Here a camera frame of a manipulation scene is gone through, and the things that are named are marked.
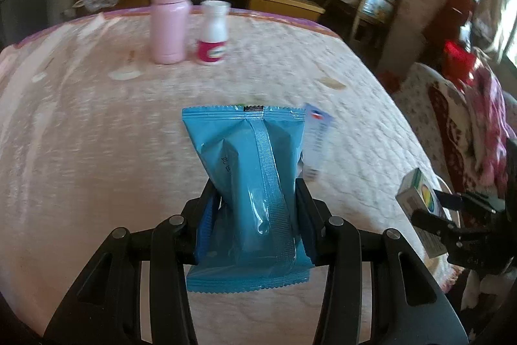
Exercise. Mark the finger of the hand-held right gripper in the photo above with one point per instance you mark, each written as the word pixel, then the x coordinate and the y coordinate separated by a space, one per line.
pixel 464 201
pixel 438 230

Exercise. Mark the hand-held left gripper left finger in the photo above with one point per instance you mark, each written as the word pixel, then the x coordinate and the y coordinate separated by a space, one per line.
pixel 206 225

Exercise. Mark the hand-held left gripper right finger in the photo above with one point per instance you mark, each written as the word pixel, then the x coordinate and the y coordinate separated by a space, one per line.
pixel 305 223

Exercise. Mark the white box with rainbow circle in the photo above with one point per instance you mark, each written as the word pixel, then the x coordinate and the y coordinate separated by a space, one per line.
pixel 420 195

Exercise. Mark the blue plastic packet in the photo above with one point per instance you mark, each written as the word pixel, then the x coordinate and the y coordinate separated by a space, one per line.
pixel 246 191

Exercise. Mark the white blue toothpaste box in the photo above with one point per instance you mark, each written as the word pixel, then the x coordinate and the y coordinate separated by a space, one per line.
pixel 319 139

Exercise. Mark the person's right hand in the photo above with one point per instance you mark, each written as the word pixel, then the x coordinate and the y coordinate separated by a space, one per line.
pixel 482 288

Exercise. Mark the armchair with floral cover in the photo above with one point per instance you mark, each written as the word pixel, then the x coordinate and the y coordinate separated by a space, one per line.
pixel 436 126

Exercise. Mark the pink floral cloth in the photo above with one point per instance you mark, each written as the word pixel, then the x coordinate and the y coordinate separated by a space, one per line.
pixel 492 118

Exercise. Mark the red plastic bag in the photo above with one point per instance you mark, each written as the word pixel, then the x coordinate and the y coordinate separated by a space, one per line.
pixel 389 80

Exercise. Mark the white pill bottle pink label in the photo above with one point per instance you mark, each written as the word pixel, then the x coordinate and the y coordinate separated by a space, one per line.
pixel 213 38

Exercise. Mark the window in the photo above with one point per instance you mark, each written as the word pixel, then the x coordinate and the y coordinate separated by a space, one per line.
pixel 507 17

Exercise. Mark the wooden chair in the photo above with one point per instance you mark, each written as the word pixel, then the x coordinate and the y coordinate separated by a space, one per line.
pixel 375 5

